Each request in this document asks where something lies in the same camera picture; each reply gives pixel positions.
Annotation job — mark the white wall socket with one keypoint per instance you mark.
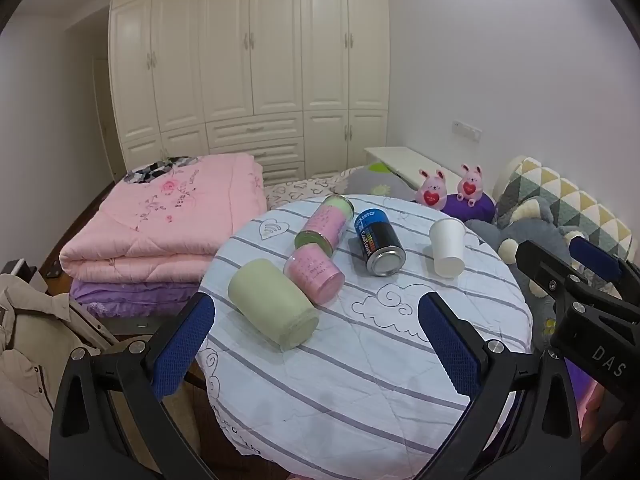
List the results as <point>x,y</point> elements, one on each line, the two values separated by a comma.
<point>466,129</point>

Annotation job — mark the white paper cup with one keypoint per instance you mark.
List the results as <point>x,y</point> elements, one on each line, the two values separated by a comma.
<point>446,247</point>

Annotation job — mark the beige jacket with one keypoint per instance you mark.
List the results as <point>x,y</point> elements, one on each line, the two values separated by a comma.
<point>30,350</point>

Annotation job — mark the folded pink quilt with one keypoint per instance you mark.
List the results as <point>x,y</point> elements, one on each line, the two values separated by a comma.
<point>150,230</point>

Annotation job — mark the purple cushion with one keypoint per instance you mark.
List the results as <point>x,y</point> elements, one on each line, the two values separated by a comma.
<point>475,209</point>

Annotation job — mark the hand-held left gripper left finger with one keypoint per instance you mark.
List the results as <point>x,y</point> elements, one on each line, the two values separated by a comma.
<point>181,347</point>

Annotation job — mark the white bedside table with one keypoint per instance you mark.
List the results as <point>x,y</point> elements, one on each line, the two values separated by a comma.
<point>400,157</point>

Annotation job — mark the folded purple quilt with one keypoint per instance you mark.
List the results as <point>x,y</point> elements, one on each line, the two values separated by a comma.
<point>125,297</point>

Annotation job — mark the dark patterned cloth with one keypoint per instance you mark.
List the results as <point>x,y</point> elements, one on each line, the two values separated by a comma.
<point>150,172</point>

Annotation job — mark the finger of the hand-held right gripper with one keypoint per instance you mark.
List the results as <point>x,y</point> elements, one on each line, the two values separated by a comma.
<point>595,256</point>
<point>542,267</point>

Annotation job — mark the light green cup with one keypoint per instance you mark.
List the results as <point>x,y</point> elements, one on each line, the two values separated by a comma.
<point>270,300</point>

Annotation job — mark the grey flower print pillow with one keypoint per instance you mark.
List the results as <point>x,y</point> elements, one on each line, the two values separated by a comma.
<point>370,180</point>

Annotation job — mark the round table with striped cloth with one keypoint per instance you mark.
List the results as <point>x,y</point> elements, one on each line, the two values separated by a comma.
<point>350,375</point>

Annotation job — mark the pink bunny plush toy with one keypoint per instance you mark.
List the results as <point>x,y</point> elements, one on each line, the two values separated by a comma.
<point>470,186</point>
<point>432,192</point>

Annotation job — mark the cream white wardrobe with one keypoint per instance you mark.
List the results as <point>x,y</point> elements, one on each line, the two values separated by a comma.
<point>250,60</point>

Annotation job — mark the short pink cup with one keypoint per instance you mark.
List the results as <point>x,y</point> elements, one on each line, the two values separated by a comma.
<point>315,272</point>

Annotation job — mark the grey plush toy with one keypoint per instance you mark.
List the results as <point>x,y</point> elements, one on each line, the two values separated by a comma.
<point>530,232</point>

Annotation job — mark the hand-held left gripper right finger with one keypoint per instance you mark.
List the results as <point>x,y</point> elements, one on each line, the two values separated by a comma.
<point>448,346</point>

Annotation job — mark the heart print bed sheet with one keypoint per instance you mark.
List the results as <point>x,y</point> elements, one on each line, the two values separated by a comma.
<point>300,187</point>

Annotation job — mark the blue and black can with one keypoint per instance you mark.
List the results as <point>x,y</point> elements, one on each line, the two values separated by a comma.
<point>377,240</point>

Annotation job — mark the triangle pattern pillow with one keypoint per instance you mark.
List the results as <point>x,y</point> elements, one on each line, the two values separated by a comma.
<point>565,200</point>

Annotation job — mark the tall pink and green cup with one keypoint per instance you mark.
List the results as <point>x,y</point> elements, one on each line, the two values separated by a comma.
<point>327,222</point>

